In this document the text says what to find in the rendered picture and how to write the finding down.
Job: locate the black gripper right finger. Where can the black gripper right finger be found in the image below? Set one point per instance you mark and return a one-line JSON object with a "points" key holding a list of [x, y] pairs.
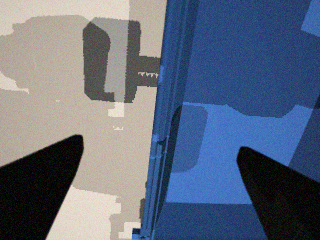
{"points": [[287, 203]]}

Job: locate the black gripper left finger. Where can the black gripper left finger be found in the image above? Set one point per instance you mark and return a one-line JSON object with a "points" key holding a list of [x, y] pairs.
{"points": [[33, 188]]}

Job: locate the blue plastic tray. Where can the blue plastic tray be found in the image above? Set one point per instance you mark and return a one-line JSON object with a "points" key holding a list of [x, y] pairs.
{"points": [[232, 73]]}

